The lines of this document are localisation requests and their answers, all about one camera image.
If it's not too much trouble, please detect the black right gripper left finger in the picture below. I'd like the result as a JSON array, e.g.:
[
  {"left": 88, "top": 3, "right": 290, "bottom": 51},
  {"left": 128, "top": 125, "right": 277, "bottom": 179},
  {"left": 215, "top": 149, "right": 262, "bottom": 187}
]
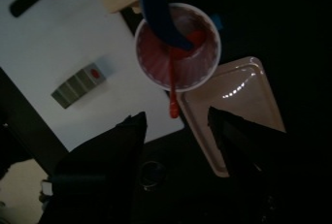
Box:
[{"left": 37, "top": 111, "right": 148, "bottom": 224}]

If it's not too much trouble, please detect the beige rectangular plate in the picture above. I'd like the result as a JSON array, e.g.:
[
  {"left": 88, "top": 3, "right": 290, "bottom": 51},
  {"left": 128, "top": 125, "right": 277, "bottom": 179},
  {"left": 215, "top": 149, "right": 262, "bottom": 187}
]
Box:
[{"left": 175, "top": 55, "right": 286, "bottom": 178}]

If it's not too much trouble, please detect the blue handled toy knife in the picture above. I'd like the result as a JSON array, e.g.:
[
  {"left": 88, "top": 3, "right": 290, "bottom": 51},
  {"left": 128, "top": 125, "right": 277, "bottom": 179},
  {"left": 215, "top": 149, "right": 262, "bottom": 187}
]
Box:
[{"left": 136, "top": 0, "right": 195, "bottom": 52}]

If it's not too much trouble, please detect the white plastic cutting board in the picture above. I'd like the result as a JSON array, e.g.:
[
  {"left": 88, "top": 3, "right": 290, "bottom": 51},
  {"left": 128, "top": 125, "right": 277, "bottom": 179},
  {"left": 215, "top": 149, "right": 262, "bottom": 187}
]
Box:
[{"left": 0, "top": 0, "right": 186, "bottom": 152}]

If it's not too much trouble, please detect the white ribbed cup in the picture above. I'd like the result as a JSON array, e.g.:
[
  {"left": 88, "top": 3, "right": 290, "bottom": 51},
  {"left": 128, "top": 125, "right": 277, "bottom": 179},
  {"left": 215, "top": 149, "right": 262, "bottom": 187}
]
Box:
[{"left": 132, "top": 2, "right": 223, "bottom": 93}]

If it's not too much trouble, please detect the red plastic spoon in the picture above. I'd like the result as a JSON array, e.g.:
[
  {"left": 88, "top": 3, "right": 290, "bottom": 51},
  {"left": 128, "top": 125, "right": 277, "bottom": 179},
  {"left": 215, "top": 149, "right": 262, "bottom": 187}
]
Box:
[{"left": 165, "top": 29, "right": 207, "bottom": 119}]

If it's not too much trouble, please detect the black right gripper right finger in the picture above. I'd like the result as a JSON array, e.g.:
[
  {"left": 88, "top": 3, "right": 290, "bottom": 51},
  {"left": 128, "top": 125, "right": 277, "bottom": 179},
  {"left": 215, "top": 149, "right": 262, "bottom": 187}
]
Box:
[{"left": 206, "top": 106, "right": 332, "bottom": 224}]

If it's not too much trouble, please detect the toy sushi roll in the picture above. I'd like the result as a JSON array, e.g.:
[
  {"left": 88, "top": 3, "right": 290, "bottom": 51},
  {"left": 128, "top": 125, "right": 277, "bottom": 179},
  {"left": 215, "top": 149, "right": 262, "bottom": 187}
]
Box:
[{"left": 49, "top": 62, "right": 107, "bottom": 110}]

